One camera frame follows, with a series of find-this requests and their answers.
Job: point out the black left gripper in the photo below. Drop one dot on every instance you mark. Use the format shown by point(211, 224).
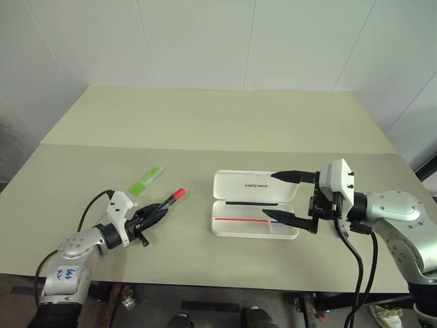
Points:
point(134, 226)

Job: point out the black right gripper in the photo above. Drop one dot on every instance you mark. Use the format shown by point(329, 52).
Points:
point(324, 206)

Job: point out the black marker with red cap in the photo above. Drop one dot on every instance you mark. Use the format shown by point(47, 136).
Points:
point(176, 195)

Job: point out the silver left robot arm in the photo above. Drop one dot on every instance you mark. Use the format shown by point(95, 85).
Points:
point(73, 247)

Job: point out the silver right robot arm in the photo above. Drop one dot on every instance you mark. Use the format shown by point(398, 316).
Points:
point(399, 218)

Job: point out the green highlighter marker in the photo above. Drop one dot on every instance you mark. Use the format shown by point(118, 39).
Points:
point(147, 179)

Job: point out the white open pencil case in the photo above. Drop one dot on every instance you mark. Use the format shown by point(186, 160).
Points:
point(251, 201)

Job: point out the blue pen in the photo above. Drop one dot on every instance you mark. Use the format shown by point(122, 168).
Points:
point(274, 222)

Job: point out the black pen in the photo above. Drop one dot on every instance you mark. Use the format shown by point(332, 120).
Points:
point(251, 203)

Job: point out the red pen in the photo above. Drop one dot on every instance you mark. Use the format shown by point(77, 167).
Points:
point(240, 219)

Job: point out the dark rounded shape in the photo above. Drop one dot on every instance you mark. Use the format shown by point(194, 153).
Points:
point(181, 321)
point(256, 317)

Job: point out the black metal stand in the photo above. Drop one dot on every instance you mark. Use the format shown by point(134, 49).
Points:
point(426, 174)

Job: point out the white shoe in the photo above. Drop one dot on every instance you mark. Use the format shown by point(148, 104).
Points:
point(385, 313)

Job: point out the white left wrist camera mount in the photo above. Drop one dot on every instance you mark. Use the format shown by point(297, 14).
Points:
point(119, 206)

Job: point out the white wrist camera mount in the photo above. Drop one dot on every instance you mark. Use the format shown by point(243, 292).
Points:
point(119, 206)
point(338, 182)

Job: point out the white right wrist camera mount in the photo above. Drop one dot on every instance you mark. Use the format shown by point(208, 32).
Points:
point(338, 182)

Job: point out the black table frame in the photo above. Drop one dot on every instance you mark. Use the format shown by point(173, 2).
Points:
point(211, 294)

